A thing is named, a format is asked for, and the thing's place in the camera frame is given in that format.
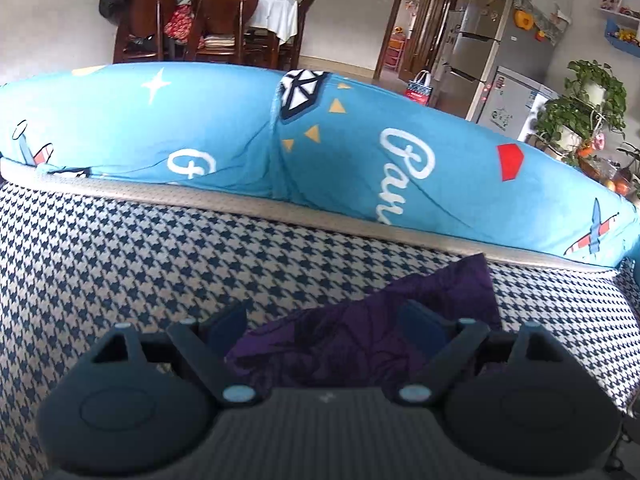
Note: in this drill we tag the purple floral red-lined garment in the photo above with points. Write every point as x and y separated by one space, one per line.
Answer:
359 343

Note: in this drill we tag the small leafy plant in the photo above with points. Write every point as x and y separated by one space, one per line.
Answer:
631 168

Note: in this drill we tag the white clothed dining table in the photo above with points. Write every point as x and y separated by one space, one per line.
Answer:
276 16

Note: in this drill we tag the green potted plant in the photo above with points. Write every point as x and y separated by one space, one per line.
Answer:
576 123

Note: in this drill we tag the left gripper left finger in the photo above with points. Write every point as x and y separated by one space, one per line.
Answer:
224 328

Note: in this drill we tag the white chest freezer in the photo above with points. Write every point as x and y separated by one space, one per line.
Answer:
511 104

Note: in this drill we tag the blue wall shelf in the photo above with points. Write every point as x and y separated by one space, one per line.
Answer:
622 24

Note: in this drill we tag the dark wooden chair behind table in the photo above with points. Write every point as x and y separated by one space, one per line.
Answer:
289 53

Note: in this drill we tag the blue cartoon print sofa backrest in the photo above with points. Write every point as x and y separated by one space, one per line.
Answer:
317 140

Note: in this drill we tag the red white shopping bag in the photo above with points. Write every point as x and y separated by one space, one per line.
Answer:
419 88

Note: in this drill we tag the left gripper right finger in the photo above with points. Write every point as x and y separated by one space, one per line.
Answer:
426 330

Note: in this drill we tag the silver refrigerator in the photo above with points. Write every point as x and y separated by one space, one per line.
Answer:
517 34

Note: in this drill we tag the brown wooden chair left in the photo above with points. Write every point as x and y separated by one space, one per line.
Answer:
129 50

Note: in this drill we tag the brown wooden chair right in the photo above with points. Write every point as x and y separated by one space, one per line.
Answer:
217 31

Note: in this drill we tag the houndstooth sofa seat cover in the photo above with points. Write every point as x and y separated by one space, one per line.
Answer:
73 265

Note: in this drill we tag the brown wooden chair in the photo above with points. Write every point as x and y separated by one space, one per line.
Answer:
129 50
217 31

